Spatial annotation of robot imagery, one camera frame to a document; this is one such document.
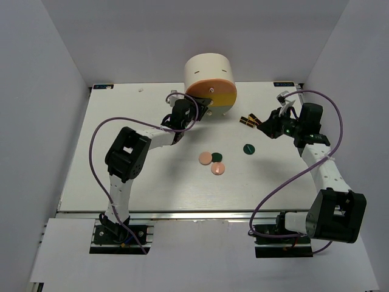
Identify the black gold lipstick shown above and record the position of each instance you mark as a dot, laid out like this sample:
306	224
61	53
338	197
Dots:
254	118
247	122

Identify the yellow drawer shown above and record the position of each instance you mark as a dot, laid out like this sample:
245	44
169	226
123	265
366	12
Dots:
223	99

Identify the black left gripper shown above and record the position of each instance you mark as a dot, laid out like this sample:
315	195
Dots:
202	104

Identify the peach powder puff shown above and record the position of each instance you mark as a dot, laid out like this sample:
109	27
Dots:
205	158

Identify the dark green powder puff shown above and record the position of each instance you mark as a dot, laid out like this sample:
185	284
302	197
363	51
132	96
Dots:
216	157

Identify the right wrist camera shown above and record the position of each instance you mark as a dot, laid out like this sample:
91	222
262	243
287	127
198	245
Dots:
285	102

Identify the peach puff with ribbon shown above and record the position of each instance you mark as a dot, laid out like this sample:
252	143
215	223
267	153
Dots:
218	168

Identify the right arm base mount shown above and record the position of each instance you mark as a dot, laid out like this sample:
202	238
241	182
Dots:
274	241

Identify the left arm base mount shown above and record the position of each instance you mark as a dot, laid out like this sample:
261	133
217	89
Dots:
112	238

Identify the cream round drawer organizer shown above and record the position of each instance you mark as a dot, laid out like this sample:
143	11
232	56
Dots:
209	76

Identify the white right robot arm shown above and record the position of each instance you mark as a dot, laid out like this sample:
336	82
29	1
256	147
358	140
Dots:
337	212

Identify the green round compact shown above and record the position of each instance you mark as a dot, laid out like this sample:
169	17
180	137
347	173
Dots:
249	149

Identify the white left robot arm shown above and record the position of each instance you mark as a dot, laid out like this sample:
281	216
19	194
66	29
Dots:
127	154

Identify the left blue table label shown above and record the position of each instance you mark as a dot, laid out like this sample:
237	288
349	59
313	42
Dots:
102	87

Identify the orange top drawer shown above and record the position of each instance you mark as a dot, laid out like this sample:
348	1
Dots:
203	88

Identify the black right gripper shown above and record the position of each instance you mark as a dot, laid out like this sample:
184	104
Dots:
270	126

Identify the grey bottom drawer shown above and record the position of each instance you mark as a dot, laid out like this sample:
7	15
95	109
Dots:
217	111

